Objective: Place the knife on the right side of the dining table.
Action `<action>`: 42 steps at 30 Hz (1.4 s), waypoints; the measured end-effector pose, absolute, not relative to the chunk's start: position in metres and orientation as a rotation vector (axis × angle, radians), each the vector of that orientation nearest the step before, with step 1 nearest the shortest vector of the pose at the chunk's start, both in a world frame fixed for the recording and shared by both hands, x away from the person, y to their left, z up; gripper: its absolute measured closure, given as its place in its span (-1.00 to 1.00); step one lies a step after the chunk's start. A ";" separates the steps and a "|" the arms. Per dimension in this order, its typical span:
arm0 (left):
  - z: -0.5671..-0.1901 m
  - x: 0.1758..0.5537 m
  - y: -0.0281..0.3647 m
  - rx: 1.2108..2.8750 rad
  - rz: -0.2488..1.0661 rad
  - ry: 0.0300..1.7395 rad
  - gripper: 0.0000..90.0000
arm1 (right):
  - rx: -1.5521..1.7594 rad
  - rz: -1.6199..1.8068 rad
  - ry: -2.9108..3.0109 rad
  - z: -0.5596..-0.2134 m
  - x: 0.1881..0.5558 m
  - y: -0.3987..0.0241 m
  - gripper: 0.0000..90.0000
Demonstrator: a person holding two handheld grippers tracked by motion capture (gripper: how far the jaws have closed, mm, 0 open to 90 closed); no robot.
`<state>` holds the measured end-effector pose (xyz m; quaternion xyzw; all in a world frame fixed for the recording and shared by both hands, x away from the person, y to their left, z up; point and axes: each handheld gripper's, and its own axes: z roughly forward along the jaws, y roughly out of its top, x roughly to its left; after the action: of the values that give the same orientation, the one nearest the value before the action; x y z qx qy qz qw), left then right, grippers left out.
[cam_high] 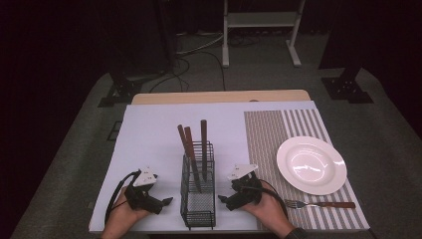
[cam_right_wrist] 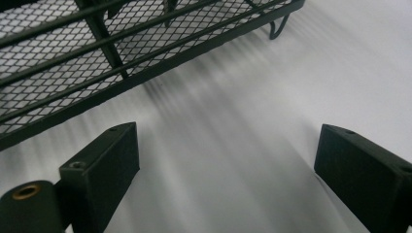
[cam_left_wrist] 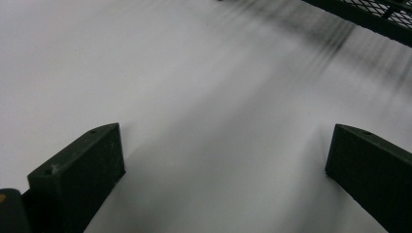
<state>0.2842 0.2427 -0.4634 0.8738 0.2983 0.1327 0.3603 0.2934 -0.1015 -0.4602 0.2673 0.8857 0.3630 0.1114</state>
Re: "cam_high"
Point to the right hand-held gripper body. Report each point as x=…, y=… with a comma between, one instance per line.
x=245, y=195

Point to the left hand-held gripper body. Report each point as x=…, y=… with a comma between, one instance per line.
x=145, y=177

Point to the person's right hand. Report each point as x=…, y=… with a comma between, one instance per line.
x=270, y=210

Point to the person's left hand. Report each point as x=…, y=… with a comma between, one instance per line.
x=119, y=219

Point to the white table cover sheet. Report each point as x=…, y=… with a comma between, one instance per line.
x=152, y=132

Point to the brown chopsticks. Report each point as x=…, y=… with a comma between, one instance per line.
x=185, y=146

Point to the dark floor socket box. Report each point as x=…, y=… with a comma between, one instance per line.
x=114, y=130

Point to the grey striped placemat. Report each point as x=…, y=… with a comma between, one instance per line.
x=265, y=139

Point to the white round plate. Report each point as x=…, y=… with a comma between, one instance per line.
x=312, y=166

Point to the black stand base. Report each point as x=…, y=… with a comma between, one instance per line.
x=121, y=91
x=346, y=89

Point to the white metal stand frame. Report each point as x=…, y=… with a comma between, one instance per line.
x=258, y=19

